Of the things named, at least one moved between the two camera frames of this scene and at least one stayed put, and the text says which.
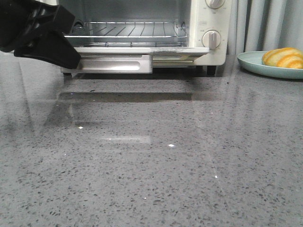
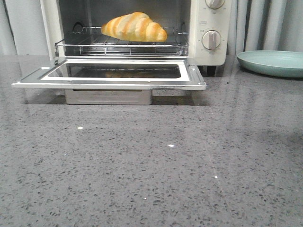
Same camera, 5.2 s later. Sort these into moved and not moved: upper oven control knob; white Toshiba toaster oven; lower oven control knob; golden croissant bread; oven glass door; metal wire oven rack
Moved: golden croissant bread; metal wire oven rack; oven glass door
Not moved: lower oven control knob; white Toshiba toaster oven; upper oven control knob
